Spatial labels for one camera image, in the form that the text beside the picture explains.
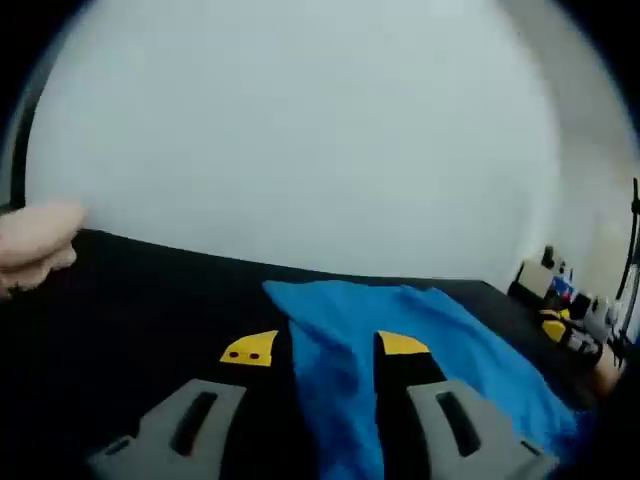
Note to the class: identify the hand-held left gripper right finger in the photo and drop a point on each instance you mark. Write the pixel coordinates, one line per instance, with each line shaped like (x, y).
(460, 430)

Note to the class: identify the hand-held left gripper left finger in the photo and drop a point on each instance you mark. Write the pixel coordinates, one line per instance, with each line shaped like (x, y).
(200, 420)

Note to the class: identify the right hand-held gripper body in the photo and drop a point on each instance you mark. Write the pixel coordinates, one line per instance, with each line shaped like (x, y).
(595, 315)

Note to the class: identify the blue cloth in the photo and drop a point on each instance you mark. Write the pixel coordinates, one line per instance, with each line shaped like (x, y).
(340, 325)

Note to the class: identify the pink folded cloth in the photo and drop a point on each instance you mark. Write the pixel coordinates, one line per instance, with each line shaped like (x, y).
(35, 235)

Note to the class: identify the small blue box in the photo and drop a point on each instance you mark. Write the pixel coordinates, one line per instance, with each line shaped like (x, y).
(562, 289)

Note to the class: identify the black partition frame post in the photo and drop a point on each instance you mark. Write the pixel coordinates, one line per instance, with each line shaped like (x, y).
(19, 170)

